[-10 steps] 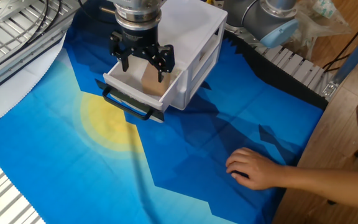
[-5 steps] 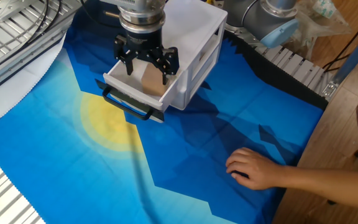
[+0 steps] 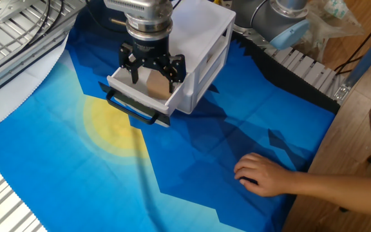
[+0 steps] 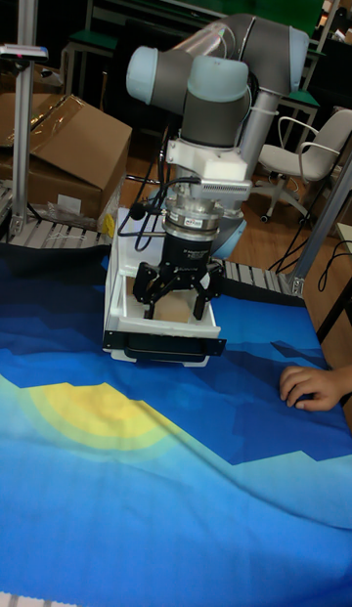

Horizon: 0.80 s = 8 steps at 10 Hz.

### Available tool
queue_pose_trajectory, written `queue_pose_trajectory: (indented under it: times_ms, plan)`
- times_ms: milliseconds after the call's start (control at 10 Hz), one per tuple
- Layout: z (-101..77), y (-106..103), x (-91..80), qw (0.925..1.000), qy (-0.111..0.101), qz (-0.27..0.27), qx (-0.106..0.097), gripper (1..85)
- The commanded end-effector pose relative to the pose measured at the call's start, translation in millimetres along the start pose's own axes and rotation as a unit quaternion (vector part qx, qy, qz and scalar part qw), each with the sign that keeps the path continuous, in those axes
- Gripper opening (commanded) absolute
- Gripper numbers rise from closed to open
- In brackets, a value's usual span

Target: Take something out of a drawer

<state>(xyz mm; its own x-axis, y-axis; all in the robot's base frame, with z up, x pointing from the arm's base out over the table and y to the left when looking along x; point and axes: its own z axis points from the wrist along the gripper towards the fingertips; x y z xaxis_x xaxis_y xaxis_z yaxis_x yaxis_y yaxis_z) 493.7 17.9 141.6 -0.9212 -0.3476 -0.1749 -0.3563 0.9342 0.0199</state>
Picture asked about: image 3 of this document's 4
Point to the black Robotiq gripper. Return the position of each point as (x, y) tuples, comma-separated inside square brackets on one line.
[(150, 50)]

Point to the person's bare forearm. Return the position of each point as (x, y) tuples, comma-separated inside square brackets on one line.
[(349, 193)]

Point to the clear plastic bag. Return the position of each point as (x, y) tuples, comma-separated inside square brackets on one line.
[(333, 25)]

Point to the small yellow object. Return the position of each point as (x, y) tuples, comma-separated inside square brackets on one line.
[(217, 1)]

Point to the blue cloth with yellow sun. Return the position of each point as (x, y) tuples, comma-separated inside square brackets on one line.
[(205, 145)]

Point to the grey aluminium frame beam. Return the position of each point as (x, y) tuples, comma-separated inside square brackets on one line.
[(369, 54)]

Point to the person's bare hand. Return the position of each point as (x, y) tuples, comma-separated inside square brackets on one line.
[(266, 175)]

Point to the silver perforated metal plate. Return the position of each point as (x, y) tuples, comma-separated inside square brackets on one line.
[(8, 8)]

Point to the white plastic drawer cabinet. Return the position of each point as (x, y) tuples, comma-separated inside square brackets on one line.
[(198, 25)]

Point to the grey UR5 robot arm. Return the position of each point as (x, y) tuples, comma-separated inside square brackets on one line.
[(269, 19)]

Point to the tan object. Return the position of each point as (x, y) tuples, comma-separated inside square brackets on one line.
[(156, 87)]

